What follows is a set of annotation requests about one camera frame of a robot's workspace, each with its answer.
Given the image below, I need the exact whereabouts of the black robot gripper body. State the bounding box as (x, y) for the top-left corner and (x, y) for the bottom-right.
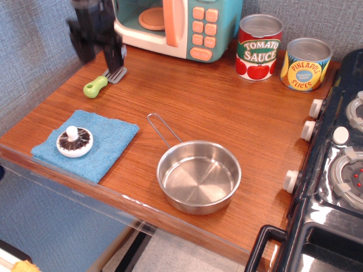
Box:
(67, 1), (125, 57)

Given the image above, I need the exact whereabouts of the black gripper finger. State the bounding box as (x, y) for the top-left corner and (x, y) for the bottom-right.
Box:
(70, 35), (95, 64)
(103, 45), (124, 73)

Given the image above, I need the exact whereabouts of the green handled grey toy spatula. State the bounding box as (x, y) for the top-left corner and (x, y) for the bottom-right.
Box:
(83, 66), (128, 99)

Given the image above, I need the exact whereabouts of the blue folded cloth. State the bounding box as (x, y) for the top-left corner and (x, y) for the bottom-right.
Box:
(31, 110), (139, 184)

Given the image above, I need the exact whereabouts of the toy microwave teal and peach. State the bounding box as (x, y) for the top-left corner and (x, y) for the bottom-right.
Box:
(113, 1), (243, 63)

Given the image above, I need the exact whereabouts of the white toy mushroom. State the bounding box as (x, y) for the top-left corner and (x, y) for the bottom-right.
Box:
(56, 126), (94, 158)

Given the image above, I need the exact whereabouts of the tomato sauce can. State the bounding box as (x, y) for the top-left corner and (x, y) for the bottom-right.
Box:
(235, 14), (284, 81)

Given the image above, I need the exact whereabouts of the stainless steel pan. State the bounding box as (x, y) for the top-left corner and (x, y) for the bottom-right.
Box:
(146, 113), (242, 216)

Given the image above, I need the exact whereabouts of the clear acrylic table guard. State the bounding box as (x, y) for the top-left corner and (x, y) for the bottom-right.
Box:
(1, 147), (247, 271)

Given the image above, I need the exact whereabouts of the pineapple slices can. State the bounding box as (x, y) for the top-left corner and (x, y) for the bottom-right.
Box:
(280, 37), (333, 92)

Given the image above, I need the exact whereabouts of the white stove knob upper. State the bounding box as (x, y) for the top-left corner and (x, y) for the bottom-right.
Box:
(309, 99), (324, 119)

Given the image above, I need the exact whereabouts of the white stove knob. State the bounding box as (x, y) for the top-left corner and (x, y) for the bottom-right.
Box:
(301, 121), (316, 142)
(282, 170), (299, 194)
(309, 99), (324, 119)

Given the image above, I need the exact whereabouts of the white stove knob middle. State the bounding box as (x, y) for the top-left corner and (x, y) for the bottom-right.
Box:
(301, 121), (316, 142)

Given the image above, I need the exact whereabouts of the white stove knob lower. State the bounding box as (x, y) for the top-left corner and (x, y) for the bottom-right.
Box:
(282, 170), (299, 194)

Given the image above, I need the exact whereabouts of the orange furry object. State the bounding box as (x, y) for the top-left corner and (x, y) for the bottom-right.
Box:
(11, 261), (40, 272)

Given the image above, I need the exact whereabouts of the black toy stove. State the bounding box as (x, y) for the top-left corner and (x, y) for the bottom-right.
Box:
(245, 49), (362, 271)

